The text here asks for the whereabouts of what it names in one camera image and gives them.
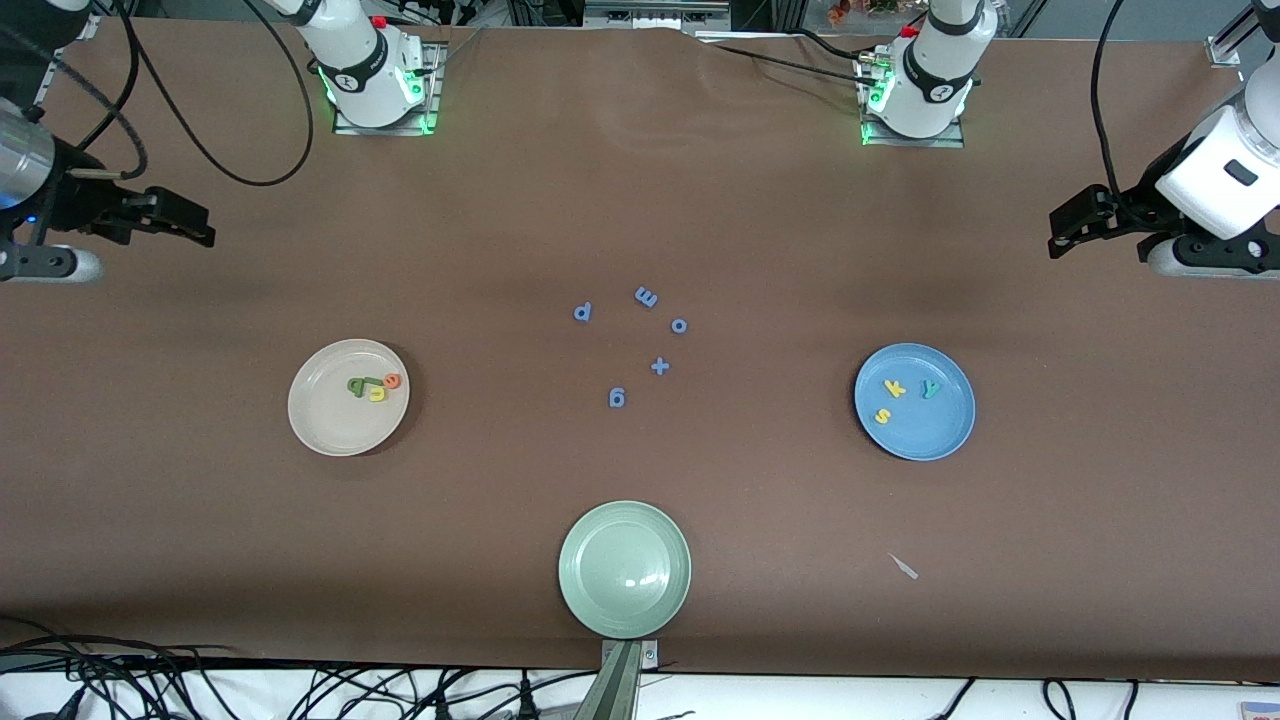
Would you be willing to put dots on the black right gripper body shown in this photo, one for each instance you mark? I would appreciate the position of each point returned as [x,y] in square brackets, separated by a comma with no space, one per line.
[72,200]

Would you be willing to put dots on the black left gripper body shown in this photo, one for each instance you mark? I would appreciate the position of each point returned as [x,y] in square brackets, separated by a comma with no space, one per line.
[1128,212]

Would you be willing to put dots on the teal foam letter y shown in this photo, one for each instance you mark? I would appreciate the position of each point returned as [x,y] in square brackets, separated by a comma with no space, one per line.
[931,389]

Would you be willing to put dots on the yellow foam letter k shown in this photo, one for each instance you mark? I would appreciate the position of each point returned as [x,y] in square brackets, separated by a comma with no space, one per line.
[894,388]

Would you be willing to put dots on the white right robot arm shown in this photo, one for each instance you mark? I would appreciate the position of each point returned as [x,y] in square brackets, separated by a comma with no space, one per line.
[360,70]

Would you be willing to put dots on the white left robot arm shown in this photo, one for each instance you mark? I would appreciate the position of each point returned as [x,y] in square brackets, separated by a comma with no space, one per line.
[935,80]

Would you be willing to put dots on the blue plate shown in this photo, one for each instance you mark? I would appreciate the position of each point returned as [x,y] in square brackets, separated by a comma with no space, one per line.
[930,435]

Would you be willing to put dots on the beige brown plate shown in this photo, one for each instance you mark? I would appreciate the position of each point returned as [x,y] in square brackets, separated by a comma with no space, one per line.
[335,425]

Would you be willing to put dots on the orange background clutter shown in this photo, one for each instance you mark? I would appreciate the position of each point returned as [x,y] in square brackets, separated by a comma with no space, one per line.
[860,8]

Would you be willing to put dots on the brown table cover sheet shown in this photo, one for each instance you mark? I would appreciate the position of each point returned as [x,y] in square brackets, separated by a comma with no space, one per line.
[200,550]

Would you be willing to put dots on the small pale paper scrap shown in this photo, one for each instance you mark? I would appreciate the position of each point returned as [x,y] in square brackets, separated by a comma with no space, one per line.
[905,567]

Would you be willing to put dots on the blue foam letter p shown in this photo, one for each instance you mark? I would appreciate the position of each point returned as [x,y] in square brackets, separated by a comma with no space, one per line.
[583,312]

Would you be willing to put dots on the blue foam letter m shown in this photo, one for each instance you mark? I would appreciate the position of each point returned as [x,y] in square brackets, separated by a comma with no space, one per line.
[646,297]

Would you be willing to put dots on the grey metal background device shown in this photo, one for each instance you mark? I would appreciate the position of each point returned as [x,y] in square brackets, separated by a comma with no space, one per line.
[650,15]

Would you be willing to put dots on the pale green plate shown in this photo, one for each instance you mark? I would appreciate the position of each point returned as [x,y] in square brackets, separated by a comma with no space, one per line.
[625,570]

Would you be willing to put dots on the aluminium frame corner bracket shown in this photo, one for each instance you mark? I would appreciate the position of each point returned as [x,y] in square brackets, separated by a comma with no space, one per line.
[1228,45]
[78,27]

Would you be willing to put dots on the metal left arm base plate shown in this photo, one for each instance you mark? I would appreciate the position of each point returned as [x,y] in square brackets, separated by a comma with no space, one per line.
[875,140]

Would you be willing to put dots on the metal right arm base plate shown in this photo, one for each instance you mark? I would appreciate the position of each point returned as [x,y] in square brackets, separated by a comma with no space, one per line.
[430,60]

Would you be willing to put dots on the grey metal camera bracket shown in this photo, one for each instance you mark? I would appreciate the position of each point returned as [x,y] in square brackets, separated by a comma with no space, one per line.
[620,690]

